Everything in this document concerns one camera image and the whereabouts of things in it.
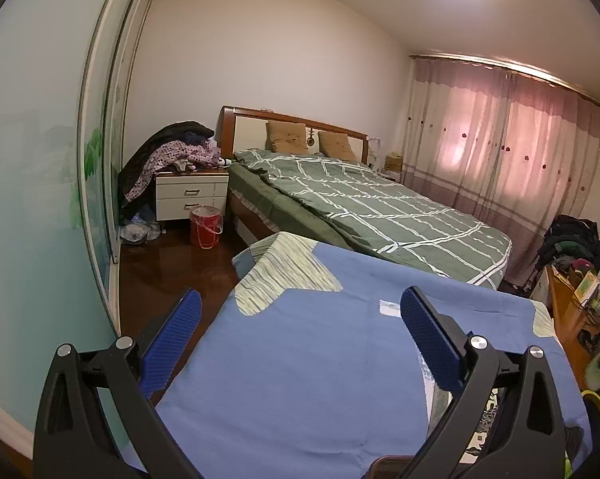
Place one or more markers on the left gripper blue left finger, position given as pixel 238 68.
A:
pixel 163 345

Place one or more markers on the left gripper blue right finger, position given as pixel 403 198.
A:
pixel 438 338

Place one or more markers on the yellow rimmed trash bin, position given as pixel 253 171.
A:
pixel 592 405

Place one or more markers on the white paper label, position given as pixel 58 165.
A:
pixel 389 309

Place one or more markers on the plastic bags on floor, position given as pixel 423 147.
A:
pixel 139 231

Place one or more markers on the blue blanket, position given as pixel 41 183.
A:
pixel 300 376

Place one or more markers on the wooden desk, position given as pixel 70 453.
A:
pixel 571 318

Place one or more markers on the red plastic bucket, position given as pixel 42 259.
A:
pixel 206 226

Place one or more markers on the white bedside table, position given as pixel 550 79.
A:
pixel 176 194

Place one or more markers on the dark clothes pile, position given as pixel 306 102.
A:
pixel 569 236

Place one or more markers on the green checked duvet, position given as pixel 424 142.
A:
pixel 378 217

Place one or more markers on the far bedside tissue box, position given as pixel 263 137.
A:
pixel 393 162

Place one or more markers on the pile of clothes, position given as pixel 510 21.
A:
pixel 182 146

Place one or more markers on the pink curtain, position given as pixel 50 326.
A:
pixel 511 150

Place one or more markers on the right brown pillow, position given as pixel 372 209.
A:
pixel 336 145

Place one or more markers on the brown pillow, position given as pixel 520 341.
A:
pixel 287 137
pixel 336 145

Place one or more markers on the left brown pillow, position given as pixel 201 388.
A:
pixel 287 137

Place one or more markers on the sliding wardrobe door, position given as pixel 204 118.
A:
pixel 64 78

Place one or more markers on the wooden bed frame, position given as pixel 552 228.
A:
pixel 255 208

